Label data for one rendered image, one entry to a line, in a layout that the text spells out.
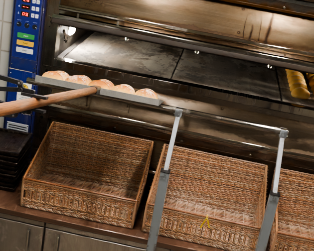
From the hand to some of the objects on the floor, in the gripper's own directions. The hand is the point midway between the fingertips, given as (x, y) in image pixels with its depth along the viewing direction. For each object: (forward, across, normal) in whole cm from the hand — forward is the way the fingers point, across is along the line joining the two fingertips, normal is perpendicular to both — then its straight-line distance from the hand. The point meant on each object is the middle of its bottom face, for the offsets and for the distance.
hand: (34, 102), depth 170 cm
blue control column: (-46, +84, -273) cm, 289 cm away
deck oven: (+52, +83, -272) cm, 290 cm away
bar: (+28, +119, -133) cm, 181 cm away
